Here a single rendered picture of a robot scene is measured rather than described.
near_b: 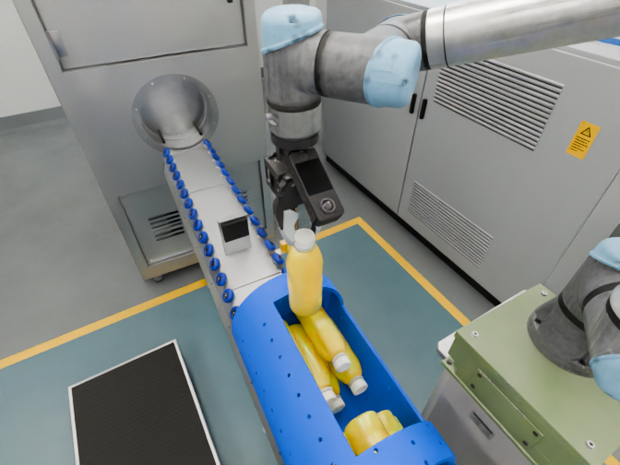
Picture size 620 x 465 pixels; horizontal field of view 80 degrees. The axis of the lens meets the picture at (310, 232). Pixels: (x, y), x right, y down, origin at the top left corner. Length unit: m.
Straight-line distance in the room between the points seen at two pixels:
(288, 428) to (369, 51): 0.63
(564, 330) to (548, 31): 0.49
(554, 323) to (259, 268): 0.88
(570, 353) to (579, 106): 1.27
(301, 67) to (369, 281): 2.11
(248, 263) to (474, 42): 1.01
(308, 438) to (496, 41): 0.66
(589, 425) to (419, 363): 1.50
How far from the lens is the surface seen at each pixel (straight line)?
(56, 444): 2.31
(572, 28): 0.56
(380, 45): 0.46
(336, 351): 0.88
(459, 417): 1.04
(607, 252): 0.72
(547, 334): 0.82
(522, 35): 0.55
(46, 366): 2.56
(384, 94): 0.45
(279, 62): 0.49
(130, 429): 2.01
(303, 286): 0.70
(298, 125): 0.51
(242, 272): 1.30
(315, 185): 0.53
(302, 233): 0.66
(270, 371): 0.79
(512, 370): 0.78
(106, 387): 2.15
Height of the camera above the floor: 1.89
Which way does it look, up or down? 43 degrees down
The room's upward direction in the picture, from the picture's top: straight up
